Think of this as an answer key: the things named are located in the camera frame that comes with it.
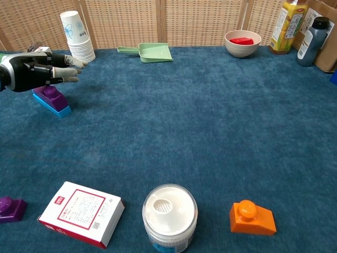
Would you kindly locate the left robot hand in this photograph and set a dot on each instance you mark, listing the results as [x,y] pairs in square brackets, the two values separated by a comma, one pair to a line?
[29,72]

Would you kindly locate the purple long brick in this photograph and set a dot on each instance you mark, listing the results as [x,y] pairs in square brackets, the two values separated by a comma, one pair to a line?
[56,100]

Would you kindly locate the light blue long brick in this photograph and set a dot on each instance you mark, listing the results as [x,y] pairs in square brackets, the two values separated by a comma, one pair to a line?
[63,113]

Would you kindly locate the stack of paper cups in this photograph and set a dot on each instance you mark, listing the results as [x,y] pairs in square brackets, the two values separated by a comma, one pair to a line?
[79,39]

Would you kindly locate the red block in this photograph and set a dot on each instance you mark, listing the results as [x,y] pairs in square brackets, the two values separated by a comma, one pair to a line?
[241,41]

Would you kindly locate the orange toy brick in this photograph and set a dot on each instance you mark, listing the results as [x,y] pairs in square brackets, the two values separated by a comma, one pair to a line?
[252,221]

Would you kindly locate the dark blue toy brick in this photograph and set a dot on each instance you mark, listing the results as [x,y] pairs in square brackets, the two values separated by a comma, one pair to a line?
[334,79]

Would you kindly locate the small white box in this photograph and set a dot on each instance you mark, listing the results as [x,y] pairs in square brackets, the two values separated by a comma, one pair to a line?
[43,49]

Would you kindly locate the wicker folding screen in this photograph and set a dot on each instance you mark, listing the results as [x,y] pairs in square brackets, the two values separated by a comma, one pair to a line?
[126,23]

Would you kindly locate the light green dustpan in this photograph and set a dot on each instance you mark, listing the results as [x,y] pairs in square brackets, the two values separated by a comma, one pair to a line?
[155,52]

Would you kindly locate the small purple brick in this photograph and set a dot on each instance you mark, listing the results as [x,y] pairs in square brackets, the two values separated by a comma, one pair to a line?
[11,210]

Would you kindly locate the white box red print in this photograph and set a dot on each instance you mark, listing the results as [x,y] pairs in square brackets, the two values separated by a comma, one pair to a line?
[81,210]

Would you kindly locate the blue carpet table cover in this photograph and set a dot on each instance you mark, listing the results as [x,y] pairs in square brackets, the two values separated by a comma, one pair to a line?
[171,126]

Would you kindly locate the white lidded plastic jar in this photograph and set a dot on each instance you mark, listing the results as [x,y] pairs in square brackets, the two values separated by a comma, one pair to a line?
[169,213]

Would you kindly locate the beige bowl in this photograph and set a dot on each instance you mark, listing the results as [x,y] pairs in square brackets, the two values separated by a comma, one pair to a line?
[242,50]

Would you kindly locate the yellow tea bottle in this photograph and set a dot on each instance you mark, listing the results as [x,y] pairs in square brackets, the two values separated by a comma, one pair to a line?
[287,29]

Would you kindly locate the dark grey bottle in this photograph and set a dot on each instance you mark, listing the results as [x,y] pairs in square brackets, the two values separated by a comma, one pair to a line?
[310,44]

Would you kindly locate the brown cardboard box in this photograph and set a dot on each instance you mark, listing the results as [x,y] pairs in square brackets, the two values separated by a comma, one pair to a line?
[330,52]

